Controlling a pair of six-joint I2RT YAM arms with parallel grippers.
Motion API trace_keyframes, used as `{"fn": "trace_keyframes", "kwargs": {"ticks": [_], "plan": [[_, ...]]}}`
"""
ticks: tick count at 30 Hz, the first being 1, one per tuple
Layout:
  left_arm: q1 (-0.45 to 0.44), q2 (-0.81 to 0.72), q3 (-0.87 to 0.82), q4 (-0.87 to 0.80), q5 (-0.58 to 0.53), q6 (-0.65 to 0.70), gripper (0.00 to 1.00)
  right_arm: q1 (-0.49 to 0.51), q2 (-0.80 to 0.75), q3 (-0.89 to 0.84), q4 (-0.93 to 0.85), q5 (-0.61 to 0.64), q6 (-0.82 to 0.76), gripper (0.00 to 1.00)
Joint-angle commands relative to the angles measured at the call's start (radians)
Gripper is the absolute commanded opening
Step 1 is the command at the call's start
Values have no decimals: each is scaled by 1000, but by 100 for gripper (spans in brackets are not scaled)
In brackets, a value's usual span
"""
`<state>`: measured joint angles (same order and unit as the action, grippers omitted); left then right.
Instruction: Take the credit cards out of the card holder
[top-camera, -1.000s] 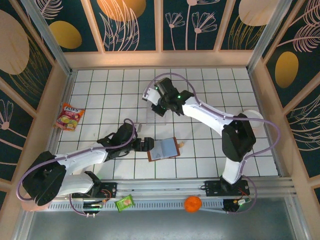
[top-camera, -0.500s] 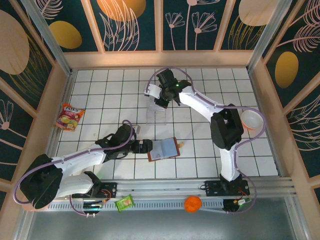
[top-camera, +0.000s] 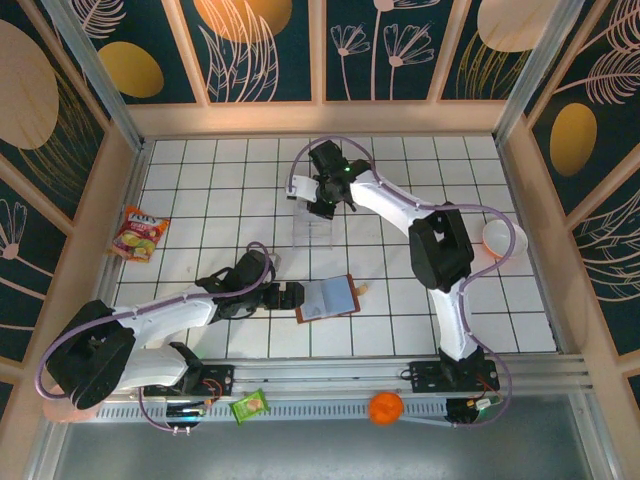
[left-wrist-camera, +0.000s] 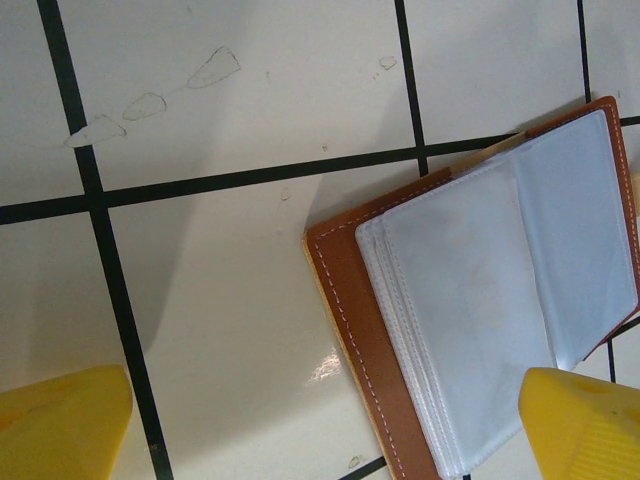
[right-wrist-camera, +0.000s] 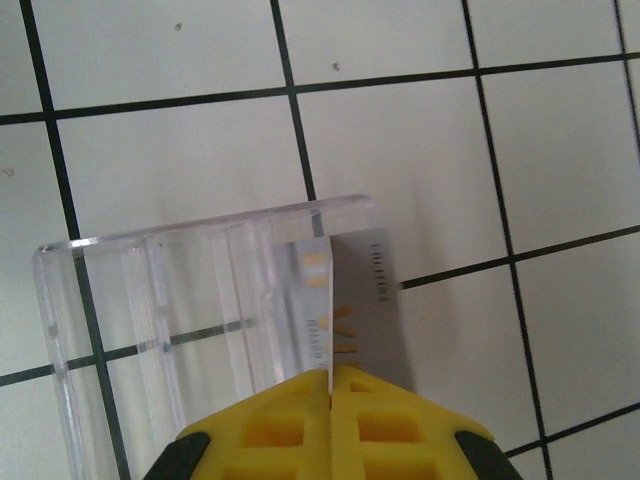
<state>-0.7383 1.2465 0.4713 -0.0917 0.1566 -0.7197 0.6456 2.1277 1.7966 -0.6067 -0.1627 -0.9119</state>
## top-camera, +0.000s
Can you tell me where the red fruit candy bag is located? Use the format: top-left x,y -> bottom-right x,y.
107,205 -> 171,264

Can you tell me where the green snack packet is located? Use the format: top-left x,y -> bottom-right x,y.
229,388 -> 271,426

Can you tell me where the black left electronics module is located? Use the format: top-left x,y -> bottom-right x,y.
164,399 -> 210,434

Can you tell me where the black electronics module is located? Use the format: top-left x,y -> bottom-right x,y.
164,399 -> 210,434
446,394 -> 505,429

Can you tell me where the orange fruit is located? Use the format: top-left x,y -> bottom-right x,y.
368,391 -> 405,427

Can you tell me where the white and orange bowl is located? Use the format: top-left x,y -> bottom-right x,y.
481,218 -> 529,260

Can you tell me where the black right electronics module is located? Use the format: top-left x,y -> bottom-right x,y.
446,394 -> 505,429

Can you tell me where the pink plastic cup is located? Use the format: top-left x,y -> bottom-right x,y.
42,397 -> 104,425

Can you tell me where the aluminium mounting rail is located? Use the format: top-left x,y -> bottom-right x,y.
54,355 -> 589,396

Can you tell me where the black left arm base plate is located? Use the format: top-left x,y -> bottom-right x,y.
143,363 -> 236,399

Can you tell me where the slotted grey cable duct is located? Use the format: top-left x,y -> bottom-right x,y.
94,399 -> 451,425

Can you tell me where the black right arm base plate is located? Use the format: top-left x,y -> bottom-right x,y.
408,359 -> 501,396

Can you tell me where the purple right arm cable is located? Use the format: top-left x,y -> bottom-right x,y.
285,135 -> 519,430

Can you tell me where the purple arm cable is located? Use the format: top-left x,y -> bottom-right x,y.
285,135 -> 519,430
33,241 -> 277,435

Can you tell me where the aluminium frame post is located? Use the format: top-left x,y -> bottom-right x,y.
39,0 -> 147,152
492,0 -> 589,144

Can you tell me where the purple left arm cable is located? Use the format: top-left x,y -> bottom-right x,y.
33,241 -> 277,435

